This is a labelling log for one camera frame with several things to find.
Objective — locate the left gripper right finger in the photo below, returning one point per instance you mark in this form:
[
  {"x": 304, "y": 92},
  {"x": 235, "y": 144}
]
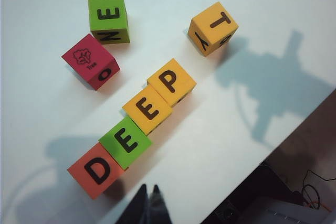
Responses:
[{"x": 158, "y": 208}]

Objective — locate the yellow alligator letter block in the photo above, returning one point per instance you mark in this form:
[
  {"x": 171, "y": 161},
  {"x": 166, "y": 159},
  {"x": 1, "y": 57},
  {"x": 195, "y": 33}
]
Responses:
[{"x": 147, "y": 110}]

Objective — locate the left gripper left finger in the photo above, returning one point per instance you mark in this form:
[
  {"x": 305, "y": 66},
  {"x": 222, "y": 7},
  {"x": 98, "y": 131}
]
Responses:
[{"x": 137, "y": 208}]

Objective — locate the orange queen letter block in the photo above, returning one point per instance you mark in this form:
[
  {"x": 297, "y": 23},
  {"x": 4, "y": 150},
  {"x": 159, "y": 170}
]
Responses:
[{"x": 97, "y": 171}]

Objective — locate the grey vented device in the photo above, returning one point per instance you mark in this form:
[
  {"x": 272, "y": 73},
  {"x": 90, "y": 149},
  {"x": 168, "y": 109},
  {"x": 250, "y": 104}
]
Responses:
[{"x": 288, "y": 216}]

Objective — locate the yellow 3 letter block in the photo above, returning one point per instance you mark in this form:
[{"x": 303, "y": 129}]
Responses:
[{"x": 170, "y": 81}]

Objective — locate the yellow 9 letter block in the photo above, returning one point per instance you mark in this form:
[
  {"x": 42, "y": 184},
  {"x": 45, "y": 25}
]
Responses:
[{"x": 212, "y": 27}]

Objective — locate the green duck letter block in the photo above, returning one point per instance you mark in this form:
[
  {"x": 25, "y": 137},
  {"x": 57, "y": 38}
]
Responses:
[{"x": 126, "y": 142}]

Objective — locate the pink tree letter block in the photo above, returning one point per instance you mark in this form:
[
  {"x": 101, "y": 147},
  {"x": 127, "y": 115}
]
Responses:
[{"x": 86, "y": 61}]

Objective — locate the green N letter block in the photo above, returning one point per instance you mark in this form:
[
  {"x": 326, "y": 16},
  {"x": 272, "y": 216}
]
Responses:
[{"x": 107, "y": 15}]

